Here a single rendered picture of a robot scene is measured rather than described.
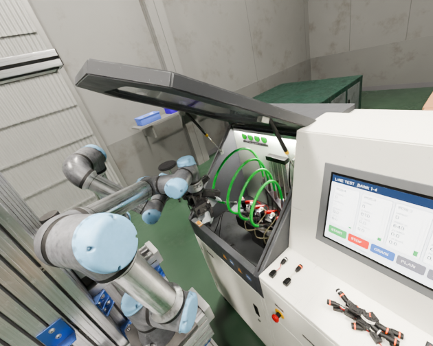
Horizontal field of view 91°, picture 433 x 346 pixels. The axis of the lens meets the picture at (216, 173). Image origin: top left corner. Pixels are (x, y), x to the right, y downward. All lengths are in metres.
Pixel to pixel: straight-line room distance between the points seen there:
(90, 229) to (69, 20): 3.68
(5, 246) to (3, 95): 3.04
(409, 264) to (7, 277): 1.19
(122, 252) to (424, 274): 0.85
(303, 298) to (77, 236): 0.85
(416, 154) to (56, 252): 0.91
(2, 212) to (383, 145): 1.09
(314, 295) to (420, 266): 0.37
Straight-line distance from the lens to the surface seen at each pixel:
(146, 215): 1.03
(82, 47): 3.96
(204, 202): 0.96
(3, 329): 0.99
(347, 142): 0.86
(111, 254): 0.50
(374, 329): 1.00
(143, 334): 0.99
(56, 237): 0.54
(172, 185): 0.77
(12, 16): 3.89
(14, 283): 0.91
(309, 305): 1.04
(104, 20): 4.14
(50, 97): 3.76
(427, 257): 0.91
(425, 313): 1.03
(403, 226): 0.88
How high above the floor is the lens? 1.89
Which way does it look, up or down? 28 degrees down
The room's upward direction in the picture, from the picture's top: 16 degrees counter-clockwise
